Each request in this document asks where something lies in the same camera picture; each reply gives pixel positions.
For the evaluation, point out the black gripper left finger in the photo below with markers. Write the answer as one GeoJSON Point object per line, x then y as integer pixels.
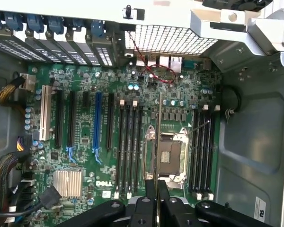
{"type": "Point", "coordinates": [142, 212]}

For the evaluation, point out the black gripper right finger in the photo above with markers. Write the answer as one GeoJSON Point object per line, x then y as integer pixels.
{"type": "Point", "coordinates": [170, 212]}

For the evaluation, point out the black RAM slot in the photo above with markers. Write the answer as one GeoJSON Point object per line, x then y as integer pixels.
{"type": "Point", "coordinates": [139, 142]}
{"type": "Point", "coordinates": [211, 146]}
{"type": "Point", "coordinates": [194, 146]}
{"type": "Point", "coordinates": [205, 146]}
{"type": "Point", "coordinates": [120, 142]}
{"type": "Point", "coordinates": [126, 142]}
{"type": "Point", "coordinates": [133, 142]}
{"type": "Point", "coordinates": [199, 146]}

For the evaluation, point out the CPU socket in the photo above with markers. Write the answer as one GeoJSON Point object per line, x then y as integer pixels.
{"type": "Point", "coordinates": [172, 153]}

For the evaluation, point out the silver finned heatsink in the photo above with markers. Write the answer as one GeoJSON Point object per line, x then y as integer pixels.
{"type": "Point", "coordinates": [67, 183]}

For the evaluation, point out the thin metal locking lever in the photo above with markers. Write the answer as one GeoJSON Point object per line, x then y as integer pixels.
{"type": "Point", "coordinates": [198, 127]}

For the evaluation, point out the long black expansion slot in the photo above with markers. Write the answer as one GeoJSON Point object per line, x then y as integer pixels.
{"type": "Point", "coordinates": [110, 123]}
{"type": "Point", "coordinates": [71, 118]}
{"type": "Point", "coordinates": [59, 118]}

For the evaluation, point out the blue expansion slot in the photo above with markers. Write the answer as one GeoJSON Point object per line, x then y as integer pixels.
{"type": "Point", "coordinates": [97, 118]}

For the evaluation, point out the open grey PC case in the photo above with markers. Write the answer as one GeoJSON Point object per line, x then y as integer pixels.
{"type": "Point", "coordinates": [251, 142]}

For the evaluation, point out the short black expansion slot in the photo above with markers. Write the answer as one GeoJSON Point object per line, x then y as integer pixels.
{"type": "Point", "coordinates": [85, 99]}

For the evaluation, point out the green Dell motherboard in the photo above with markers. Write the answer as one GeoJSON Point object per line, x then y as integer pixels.
{"type": "Point", "coordinates": [123, 75]}

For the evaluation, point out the white expansion slot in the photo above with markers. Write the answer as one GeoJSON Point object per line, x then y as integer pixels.
{"type": "Point", "coordinates": [45, 113]}

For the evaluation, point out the white plastic parts rack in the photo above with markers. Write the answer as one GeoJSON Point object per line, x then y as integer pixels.
{"type": "Point", "coordinates": [203, 21]}

